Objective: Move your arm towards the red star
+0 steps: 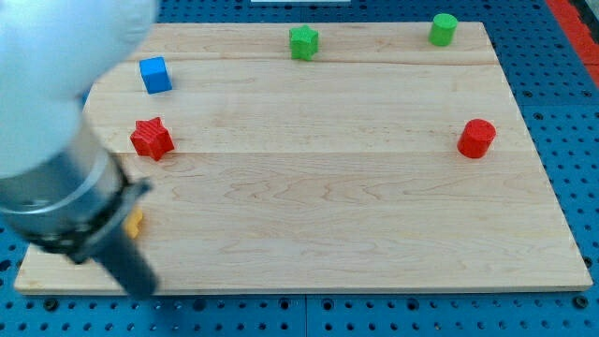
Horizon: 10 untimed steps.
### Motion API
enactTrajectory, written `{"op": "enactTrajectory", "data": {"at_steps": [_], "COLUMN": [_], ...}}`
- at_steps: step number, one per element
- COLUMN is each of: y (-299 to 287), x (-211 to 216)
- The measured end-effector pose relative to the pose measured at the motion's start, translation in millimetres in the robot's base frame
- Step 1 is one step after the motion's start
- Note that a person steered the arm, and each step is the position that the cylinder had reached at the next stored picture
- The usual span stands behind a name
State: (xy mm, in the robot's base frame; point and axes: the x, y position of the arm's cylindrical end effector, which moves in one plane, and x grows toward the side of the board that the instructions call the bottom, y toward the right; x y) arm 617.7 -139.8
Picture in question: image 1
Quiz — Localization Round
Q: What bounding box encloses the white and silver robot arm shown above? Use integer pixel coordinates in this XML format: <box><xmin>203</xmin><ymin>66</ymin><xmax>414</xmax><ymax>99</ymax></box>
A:
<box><xmin>1</xmin><ymin>0</ymin><xmax>159</xmax><ymax>239</ymax></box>

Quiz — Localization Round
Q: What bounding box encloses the green star block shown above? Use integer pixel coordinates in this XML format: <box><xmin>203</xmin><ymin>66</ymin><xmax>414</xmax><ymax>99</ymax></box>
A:
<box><xmin>289</xmin><ymin>24</ymin><xmax>319</xmax><ymax>61</ymax></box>

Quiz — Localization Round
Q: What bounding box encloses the red star block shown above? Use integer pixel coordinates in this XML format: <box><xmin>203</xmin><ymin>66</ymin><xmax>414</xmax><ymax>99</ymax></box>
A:
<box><xmin>130</xmin><ymin>117</ymin><xmax>175</xmax><ymax>161</ymax></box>

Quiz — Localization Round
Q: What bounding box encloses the light wooden board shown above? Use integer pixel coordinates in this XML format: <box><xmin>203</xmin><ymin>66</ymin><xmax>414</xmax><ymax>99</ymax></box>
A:
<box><xmin>13</xmin><ymin>21</ymin><xmax>594</xmax><ymax>296</ymax></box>

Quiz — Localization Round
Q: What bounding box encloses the blue cube block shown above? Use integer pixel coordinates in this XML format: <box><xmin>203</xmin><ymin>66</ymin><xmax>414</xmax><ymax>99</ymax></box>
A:
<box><xmin>139</xmin><ymin>56</ymin><xmax>172</xmax><ymax>95</ymax></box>

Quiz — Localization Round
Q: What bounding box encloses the yellow block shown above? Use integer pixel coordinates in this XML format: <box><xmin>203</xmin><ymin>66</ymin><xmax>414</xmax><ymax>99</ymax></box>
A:
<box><xmin>123</xmin><ymin>207</ymin><xmax>143</xmax><ymax>239</ymax></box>

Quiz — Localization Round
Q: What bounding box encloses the red cylinder block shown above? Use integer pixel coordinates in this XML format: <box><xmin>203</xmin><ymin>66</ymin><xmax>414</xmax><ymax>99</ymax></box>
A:
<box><xmin>457</xmin><ymin>119</ymin><xmax>496</xmax><ymax>159</ymax></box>

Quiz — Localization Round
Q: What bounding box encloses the green cylinder block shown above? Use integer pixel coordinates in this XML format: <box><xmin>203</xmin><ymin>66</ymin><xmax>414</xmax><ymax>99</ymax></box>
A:
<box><xmin>428</xmin><ymin>13</ymin><xmax>459</xmax><ymax>47</ymax></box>

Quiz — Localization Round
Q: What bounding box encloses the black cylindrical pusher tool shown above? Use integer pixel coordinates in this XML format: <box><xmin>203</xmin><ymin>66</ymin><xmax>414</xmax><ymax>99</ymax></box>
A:
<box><xmin>33</xmin><ymin>178</ymin><xmax>158</xmax><ymax>300</ymax></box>

